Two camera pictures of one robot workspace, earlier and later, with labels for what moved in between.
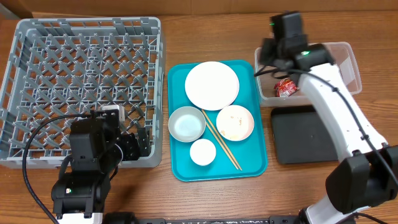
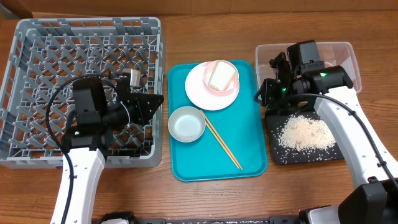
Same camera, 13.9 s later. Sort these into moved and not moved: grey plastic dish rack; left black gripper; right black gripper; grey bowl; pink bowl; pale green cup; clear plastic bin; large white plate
Moved: pale green cup; left black gripper; right black gripper; pink bowl
Not moved: large white plate; grey bowl; grey plastic dish rack; clear plastic bin
